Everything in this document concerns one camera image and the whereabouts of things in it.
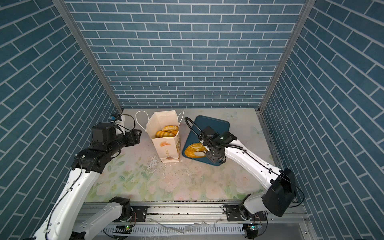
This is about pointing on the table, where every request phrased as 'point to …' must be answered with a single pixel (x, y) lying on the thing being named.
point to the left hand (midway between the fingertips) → (136, 131)
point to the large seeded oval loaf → (194, 147)
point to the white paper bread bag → (169, 147)
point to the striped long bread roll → (164, 134)
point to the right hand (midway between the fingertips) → (213, 151)
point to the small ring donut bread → (173, 129)
